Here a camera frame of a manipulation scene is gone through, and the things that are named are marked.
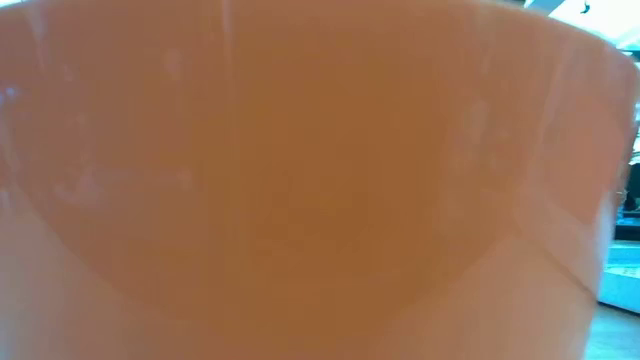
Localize black partition wall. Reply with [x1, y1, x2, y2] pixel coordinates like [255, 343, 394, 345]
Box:
[620, 164, 640, 226]

